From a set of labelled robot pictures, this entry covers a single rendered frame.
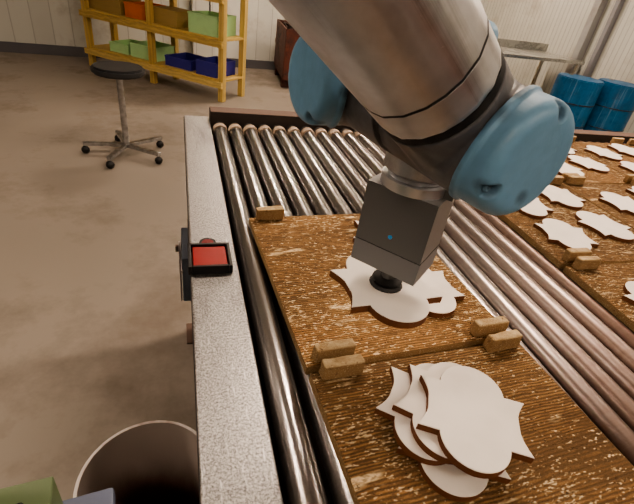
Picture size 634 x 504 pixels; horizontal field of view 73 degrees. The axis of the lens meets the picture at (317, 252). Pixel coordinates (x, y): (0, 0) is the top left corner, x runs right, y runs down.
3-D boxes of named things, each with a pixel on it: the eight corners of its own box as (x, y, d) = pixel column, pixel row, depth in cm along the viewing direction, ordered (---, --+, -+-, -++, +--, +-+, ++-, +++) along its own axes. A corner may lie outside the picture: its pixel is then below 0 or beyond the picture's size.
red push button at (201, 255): (193, 272, 75) (192, 265, 74) (192, 252, 80) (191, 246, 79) (227, 270, 77) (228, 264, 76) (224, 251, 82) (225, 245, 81)
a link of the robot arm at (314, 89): (364, 44, 27) (482, 53, 32) (286, 13, 35) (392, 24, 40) (341, 161, 31) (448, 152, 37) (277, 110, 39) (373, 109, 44)
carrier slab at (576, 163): (558, 187, 135) (564, 174, 133) (484, 140, 167) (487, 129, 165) (639, 187, 145) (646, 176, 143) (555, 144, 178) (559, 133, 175)
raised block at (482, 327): (474, 339, 67) (480, 326, 66) (467, 331, 69) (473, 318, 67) (504, 334, 69) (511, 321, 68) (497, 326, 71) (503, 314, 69)
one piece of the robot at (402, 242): (481, 154, 48) (439, 271, 57) (409, 131, 52) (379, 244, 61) (453, 177, 41) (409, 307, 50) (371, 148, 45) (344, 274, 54)
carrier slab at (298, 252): (305, 375, 59) (306, 367, 58) (248, 224, 90) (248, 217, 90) (506, 340, 71) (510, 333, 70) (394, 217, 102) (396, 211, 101)
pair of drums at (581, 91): (622, 152, 542) (656, 88, 500) (562, 152, 502) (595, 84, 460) (580, 134, 590) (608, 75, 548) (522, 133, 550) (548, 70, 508)
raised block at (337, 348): (314, 365, 58) (316, 351, 57) (310, 355, 60) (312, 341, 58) (354, 359, 60) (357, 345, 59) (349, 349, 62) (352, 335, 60)
